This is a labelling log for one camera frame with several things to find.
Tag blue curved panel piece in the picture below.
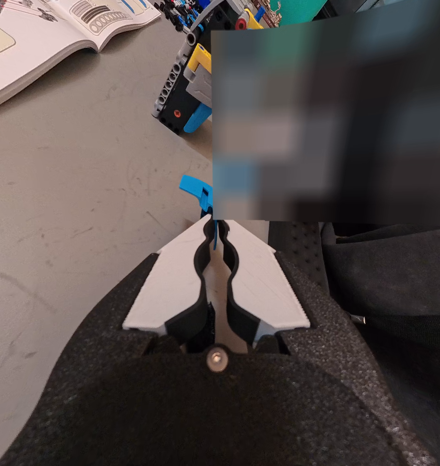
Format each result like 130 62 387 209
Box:
179 175 219 252

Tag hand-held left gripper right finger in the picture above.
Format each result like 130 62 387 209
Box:
219 220 311 352

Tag instruction booklet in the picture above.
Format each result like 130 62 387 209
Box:
0 0 162 112

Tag grey desk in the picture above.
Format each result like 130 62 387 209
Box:
0 0 269 466

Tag scattered black red pins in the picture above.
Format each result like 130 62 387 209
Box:
153 0 207 32

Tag wooden puzzle model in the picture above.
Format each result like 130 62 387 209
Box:
251 0 283 26

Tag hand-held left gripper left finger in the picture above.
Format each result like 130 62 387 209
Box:
122 214 217 346

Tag green plastic board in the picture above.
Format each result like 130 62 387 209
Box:
275 0 330 26

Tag grey blue toy robot build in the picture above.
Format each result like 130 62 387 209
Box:
152 0 265 136

